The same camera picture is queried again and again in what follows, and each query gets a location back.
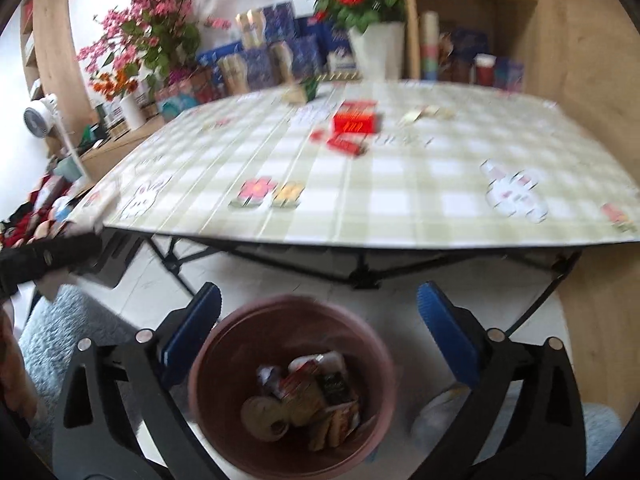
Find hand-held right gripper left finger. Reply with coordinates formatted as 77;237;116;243
51;281;223;480

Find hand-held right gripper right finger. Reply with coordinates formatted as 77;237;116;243
416;281;587;480

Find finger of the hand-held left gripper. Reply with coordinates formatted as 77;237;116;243
0;234;103;296

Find pink round trash bin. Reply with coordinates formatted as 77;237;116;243
189;295;398;478

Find colourful pile of clutter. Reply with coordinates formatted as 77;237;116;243
0;174;97;248

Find grey fluffy rug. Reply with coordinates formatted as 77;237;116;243
19;284;168;463

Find white slipper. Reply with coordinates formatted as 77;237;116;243
411;385;482;442

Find pile of discarded snack wrappers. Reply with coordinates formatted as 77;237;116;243
240;351;361;453

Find white desk fan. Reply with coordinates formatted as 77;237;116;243
23;93;62;139

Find checked cartoon tablecloth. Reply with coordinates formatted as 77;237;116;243
67;80;640;251

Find orange flower bunch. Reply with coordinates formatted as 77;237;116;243
89;71;140;102

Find fence-shaped cartoon planter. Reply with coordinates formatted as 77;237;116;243
155;67;218;122

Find tall wooden side shelf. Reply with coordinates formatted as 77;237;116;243
19;0;97;161

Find small red packet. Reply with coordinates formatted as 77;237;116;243
326;135;369;157

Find pale flat wrapper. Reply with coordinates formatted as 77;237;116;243
399;106;454;124

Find red carton box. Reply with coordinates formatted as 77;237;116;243
333;101;379;135

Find pink blossom plant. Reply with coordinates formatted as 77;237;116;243
77;0;236;88

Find dark brown jar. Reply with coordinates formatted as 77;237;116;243
451;57;474;84

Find small blue box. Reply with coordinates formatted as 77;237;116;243
495;58;525;92

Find stack of paper cups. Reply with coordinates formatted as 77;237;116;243
419;11;442;81

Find white faceted vase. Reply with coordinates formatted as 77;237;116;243
347;21;406;82

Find stack of blue gift boxes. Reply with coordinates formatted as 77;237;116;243
197;0;358;97

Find wooden shelf unit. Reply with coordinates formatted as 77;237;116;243
400;0;556;93

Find black folding table frame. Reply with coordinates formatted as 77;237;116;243
102;229;583;343

